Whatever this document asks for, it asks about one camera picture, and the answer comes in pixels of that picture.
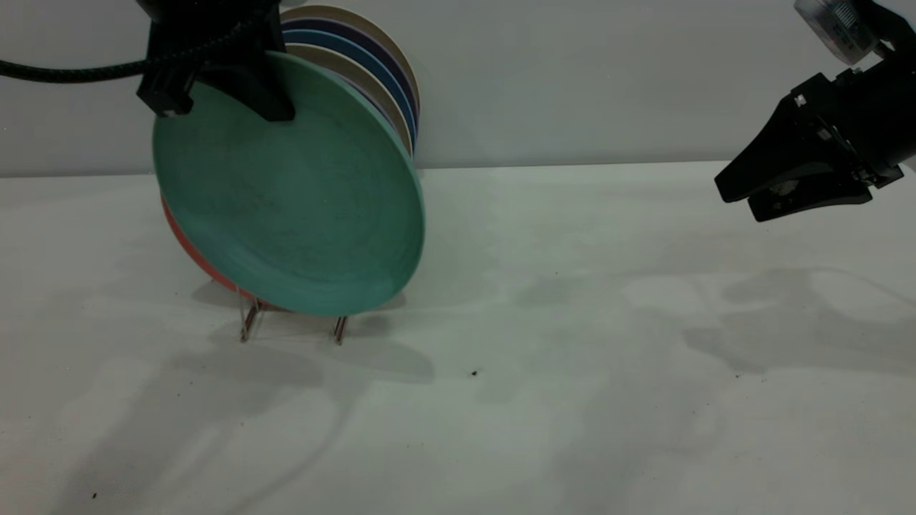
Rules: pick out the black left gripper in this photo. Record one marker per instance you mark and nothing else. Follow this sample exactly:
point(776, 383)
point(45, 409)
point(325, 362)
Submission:
point(207, 25)

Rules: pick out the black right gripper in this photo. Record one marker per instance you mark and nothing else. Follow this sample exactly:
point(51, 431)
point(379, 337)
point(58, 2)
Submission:
point(855, 129)

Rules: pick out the green round plate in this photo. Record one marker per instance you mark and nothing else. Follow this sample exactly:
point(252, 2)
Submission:
point(286, 200)

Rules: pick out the beige round plate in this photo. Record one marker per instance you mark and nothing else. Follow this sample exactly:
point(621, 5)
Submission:
point(351, 68)
point(351, 13)

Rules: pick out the teal blue round plate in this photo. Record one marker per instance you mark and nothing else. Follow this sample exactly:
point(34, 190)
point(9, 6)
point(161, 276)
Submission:
point(351, 43)

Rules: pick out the dark purple round plate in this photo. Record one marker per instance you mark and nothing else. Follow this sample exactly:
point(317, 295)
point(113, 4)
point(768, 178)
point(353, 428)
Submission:
point(372, 100)
point(351, 27)

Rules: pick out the pink round plate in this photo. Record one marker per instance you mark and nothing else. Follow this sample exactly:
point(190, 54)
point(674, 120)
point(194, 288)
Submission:
point(187, 247)

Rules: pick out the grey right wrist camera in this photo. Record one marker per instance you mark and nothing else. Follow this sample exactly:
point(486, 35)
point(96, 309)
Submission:
point(837, 25)

